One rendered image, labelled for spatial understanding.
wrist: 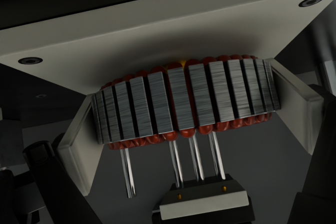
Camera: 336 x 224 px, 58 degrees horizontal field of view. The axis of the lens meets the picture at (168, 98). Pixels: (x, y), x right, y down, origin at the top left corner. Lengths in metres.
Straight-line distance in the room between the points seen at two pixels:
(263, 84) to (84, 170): 0.10
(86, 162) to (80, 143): 0.01
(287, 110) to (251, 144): 0.27
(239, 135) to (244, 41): 0.28
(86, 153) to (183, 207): 0.08
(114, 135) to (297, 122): 0.09
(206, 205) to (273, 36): 0.12
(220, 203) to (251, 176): 0.24
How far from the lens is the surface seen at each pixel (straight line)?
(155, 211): 0.41
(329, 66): 0.42
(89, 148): 0.17
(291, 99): 0.17
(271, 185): 0.46
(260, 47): 0.20
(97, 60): 0.16
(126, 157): 0.27
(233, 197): 0.22
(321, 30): 0.26
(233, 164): 0.45
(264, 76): 0.16
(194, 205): 0.22
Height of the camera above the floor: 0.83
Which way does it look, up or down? 8 degrees down
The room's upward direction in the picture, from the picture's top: 169 degrees clockwise
